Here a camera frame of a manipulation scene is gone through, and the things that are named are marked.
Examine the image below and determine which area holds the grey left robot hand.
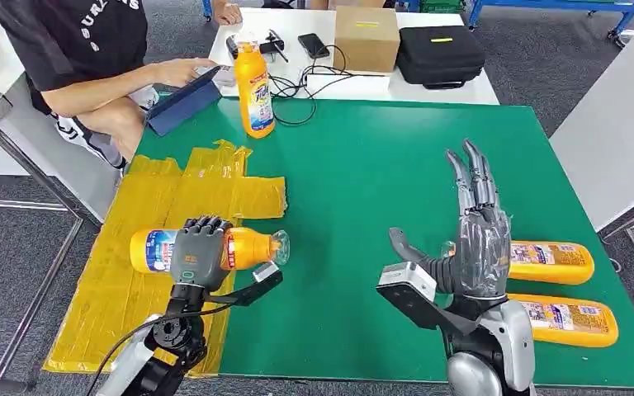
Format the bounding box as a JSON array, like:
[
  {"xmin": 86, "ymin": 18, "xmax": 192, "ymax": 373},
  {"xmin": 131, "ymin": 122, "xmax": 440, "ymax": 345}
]
[{"xmin": 170, "ymin": 214, "xmax": 236, "ymax": 292}]

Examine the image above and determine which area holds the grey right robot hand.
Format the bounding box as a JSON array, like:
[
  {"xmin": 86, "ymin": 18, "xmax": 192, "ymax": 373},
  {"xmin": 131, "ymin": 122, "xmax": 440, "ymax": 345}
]
[{"xmin": 388, "ymin": 139, "xmax": 513, "ymax": 300}]

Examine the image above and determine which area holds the orange drink bottle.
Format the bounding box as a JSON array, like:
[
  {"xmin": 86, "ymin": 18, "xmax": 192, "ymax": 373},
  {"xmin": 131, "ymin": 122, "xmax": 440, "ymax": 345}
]
[
  {"xmin": 129, "ymin": 226, "xmax": 291, "ymax": 275},
  {"xmin": 505, "ymin": 293, "xmax": 620, "ymax": 349},
  {"xmin": 441, "ymin": 240, "xmax": 596, "ymax": 286},
  {"xmin": 233, "ymin": 33, "xmax": 276, "ymax": 139}
]

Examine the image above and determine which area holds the yellow sheet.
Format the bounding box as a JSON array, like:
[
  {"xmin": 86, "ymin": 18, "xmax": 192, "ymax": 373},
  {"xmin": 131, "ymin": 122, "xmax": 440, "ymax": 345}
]
[{"xmin": 43, "ymin": 139, "xmax": 288, "ymax": 378}]

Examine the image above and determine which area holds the tablet in blue case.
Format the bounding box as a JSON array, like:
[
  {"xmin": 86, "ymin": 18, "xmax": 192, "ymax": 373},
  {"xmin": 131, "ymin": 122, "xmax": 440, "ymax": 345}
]
[{"xmin": 144, "ymin": 64, "xmax": 224, "ymax": 138}]

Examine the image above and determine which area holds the green table mat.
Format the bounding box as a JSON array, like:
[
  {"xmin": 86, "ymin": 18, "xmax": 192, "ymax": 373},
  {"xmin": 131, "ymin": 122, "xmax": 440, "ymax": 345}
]
[{"xmin": 133, "ymin": 98, "xmax": 634, "ymax": 390}]

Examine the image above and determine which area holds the black carrying case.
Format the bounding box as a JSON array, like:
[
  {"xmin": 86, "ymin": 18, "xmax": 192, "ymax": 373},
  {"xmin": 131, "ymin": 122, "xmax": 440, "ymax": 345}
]
[{"xmin": 395, "ymin": 24, "xmax": 486, "ymax": 90}]

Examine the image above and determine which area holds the white power strip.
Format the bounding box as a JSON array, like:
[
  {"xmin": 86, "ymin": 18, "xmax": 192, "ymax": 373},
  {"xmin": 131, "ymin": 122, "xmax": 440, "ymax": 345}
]
[{"xmin": 305, "ymin": 72, "xmax": 390, "ymax": 93}]

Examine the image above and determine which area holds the black handheld device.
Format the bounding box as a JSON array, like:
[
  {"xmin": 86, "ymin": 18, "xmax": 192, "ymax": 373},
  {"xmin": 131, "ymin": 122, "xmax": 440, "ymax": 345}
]
[{"xmin": 225, "ymin": 30, "xmax": 290, "ymax": 62}]

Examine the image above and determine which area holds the black phone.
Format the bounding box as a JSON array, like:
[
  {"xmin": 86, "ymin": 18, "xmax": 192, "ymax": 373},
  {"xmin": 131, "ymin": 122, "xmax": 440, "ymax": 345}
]
[{"xmin": 297, "ymin": 32, "xmax": 331, "ymax": 60}]

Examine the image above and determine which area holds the person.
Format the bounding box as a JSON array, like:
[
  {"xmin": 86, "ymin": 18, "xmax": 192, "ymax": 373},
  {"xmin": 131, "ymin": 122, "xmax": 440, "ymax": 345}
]
[
  {"xmin": 0, "ymin": 0, "xmax": 220, "ymax": 171},
  {"xmin": 211, "ymin": 0, "xmax": 244, "ymax": 26}
]

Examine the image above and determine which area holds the cardboard box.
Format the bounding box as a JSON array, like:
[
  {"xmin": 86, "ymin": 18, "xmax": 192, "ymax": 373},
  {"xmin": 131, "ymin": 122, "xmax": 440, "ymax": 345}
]
[{"xmin": 333, "ymin": 5, "xmax": 401, "ymax": 73}]

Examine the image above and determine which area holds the green crate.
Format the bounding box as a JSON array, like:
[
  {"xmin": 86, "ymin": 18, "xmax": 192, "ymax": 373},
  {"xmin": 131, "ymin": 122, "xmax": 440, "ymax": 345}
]
[{"xmin": 419, "ymin": 0, "xmax": 466, "ymax": 14}]

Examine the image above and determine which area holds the blue metal rack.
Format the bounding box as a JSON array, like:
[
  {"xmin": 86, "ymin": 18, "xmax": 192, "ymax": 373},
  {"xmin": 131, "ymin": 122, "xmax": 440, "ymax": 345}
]
[{"xmin": 467, "ymin": 0, "xmax": 634, "ymax": 42}]

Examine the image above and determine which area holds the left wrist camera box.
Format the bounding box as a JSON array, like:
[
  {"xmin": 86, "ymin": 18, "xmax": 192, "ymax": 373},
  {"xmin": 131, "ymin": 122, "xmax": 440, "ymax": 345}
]
[{"xmin": 205, "ymin": 261, "xmax": 284, "ymax": 307}]

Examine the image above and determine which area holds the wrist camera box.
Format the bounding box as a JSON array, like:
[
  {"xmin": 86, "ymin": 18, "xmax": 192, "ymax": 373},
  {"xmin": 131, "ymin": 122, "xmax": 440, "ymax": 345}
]
[
  {"xmin": 205, "ymin": 261, "xmax": 284, "ymax": 307},
  {"xmin": 376, "ymin": 261, "xmax": 480, "ymax": 336}
]

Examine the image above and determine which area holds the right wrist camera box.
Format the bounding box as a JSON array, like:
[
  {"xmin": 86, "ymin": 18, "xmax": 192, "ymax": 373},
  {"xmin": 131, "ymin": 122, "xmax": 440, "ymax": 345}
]
[{"xmin": 376, "ymin": 261, "xmax": 480, "ymax": 336}]

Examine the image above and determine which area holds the black cable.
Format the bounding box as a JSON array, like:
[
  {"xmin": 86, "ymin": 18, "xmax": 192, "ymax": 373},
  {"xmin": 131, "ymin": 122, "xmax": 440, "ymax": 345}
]
[{"xmin": 267, "ymin": 45, "xmax": 357, "ymax": 127}]

